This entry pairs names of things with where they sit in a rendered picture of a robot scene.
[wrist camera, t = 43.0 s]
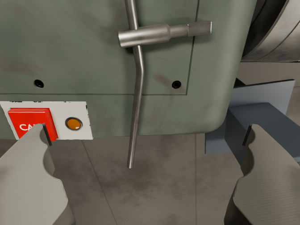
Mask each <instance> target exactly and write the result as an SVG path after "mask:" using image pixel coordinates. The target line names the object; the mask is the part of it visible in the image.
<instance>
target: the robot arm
mask: <svg viewBox="0 0 300 225"><path fill-rule="evenodd" d="M242 145H243V146H244V148H245V150H246V154H245V156H244V159H243V161H242V164H241V171H242V172H243V175H244V176H243V177H241V178H239V179H238V180H237V183H236V185H235V188H234V190H233V193H232V195H231V198H230V200H229V203H228V207H227V210H226V213H225V217H224V225H300V162H296V161H295V160H294V158H293V157H292V156H291V155H290V154H289V153H288V152H287V151H286V150H285V149H284V148H283V147H282V146H281V145H280V144H279V143H278V142H277V141H276V140H275V139H274V138H272V137H271V136H270V135H269V134H268V133H267V132H266V131H265V130H264V129H263V128H262V127H261V126H259V125H257V124H248V127H247V130H246V134H245V137H244V140H243V143H242ZM50 146H52V143H51V140H50V137H49V134H48V131H47V128H46V125H45V123H42V124H41V123H39V124H35V125H34V126H33V127H32V128H31V129H30V130H29V131H28V132H27V133H25V134H24V135H23V136H22V137H21V138H20V139H19V140H18V141H17V142H16V143H15V144H14V145H13V146H12V147H11V148H10V149H9V150H8V151H7V152H6V153H5V154H4V155H3V156H2V157H1V158H0V225H76V221H75V218H74V215H73V212H72V209H71V206H70V204H69V201H68V198H67V195H66V192H65V189H64V186H63V183H62V181H61V180H60V179H57V178H55V177H53V173H54V171H55V166H54V163H53V160H52V157H51V155H50V152H49V148H50Z"/></svg>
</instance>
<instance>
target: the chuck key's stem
mask: <svg viewBox="0 0 300 225"><path fill-rule="evenodd" d="M211 26H212V22H211V21H208V20H207V21H198V22H192V23H186V24H183V25H174V26H169V25H168V24H166V23H164V24H158V25H149V26H143V27H139V28H138V29H136V30H130V29H121V30H118V32H117V36H118V41H119V45H120V47H121V48H128V47H134V46H144V45H151V44H157V43H164V42H168V41H169V40H170V38H178V37H184V36H188V37H190V36H197V35H203V34H210V33H211Z"/></svg>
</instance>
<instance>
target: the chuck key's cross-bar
mask: <svg viewBox="0 0 300 225"><path fill-rule="evenodd" d="M125 8H126V13H127V18H128V24H129V29H130V30H136V29H138V28H139V26H138V17H137V11H136V4H135V0H125ZM133 54H134V60H135V65H136V82H135V91H134V100H133V113H132V122H131V131H130V140H129V152H128V162H127V167H128V168H132V167H133V162H134V155H135V148H136V140H137V133H138V123H139V116H140V109H141V101H142V91H143V84H144V77H145V66H144V60H143V53H142V46H134V47H133Z"/></svg>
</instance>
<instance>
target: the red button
mask: <svg viewBox="0 0 300 225"><path fill-rule="evenodd" d="M8 115H9V117H10V119H11V121H12V124H13V126H14V128H15V131H16V133H17V135H18V137H19V139H20V138H21V137H22V136H23V135H24V134H25V133H27V132H28V131H29V130H30V129H31V128H32V127H33V126H34V125H35V124H39V123H41V124H42V123H45V125H46V128H47V131H48V134H49V137H50V140H51V141H55V140H56V139H57V137H58V135H57V132H56V128H55V125H54V122H53V118H52V115H51V112H50V108H12V109H10V110H9V111H8Z"/></svg>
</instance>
